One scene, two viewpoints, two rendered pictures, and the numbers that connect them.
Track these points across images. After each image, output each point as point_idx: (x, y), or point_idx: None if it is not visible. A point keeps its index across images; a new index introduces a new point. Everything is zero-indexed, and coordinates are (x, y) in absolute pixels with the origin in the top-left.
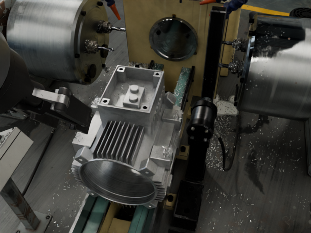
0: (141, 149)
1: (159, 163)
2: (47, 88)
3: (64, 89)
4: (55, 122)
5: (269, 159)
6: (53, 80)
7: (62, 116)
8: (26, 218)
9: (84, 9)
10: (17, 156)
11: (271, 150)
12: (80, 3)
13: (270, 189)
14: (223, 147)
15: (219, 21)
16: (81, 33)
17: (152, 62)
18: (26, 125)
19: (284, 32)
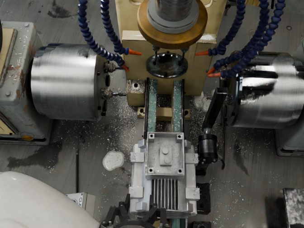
0: (179, 195)
1: (192, 199)
2: (149, 217)
3: (168, 227)
4: (129, 203)
5: (249, 146)
6: None
7: (153, 222)
8: None
9: (97, 68)
10: (91, 212)
11: (249, 138)
12: (94, 66)
13: (252, 171)
14: (224, 163)
15: (222, 97)
16: (99, 89)
17: (148, 80)
18: (51, 150)
19: (263, 79)
